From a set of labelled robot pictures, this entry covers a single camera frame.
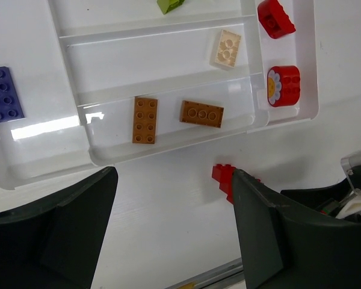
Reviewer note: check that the red stepped lego brick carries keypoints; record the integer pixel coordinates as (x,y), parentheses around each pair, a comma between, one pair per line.
(223,174)

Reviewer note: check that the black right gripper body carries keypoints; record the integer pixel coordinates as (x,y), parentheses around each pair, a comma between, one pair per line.
(338,201)

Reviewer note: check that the red square lego brick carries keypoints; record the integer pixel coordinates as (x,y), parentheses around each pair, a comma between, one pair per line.
(274,19)

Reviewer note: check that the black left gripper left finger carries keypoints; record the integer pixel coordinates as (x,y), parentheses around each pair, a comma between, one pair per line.
(55,241)

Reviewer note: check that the white divided sorting tray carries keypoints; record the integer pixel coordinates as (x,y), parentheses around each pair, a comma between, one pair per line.
(78,65)

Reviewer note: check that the aluminium rail front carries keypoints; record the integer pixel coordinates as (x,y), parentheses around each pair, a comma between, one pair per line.
(223,276)

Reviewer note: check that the orange lego plate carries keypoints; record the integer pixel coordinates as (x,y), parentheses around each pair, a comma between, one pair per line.
(145,120)
(201,114)

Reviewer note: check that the cream lego plate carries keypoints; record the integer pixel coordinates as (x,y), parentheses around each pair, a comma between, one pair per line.
(225,50)

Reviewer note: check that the red flower lego brick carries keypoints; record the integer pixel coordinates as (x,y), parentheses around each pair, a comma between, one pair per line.
(283,86)

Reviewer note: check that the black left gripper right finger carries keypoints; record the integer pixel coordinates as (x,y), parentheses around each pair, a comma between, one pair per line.
(285,244)

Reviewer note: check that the purple lego plate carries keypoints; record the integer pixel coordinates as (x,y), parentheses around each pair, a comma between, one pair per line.
(10,107)

